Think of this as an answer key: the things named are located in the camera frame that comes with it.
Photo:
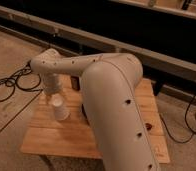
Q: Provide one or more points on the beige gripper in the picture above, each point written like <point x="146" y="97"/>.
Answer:
<point x="51" y="84"/>

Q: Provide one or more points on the white ceramic cup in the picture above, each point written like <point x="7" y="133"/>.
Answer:
<point x="60" y="110"/>

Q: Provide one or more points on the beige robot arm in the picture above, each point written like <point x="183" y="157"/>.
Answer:
<point x="108" y="82"/>

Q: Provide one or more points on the small dark cup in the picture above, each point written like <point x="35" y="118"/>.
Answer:
<point x="75" y="83"/>

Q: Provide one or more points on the black bowl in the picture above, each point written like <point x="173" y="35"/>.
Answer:
<point x="83" y="112"/>

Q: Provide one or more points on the wooden table board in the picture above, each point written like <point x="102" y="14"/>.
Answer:
<point x="73" y="136"/>

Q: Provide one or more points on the small red object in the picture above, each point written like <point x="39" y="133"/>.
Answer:
<point x="148" y="126"/>

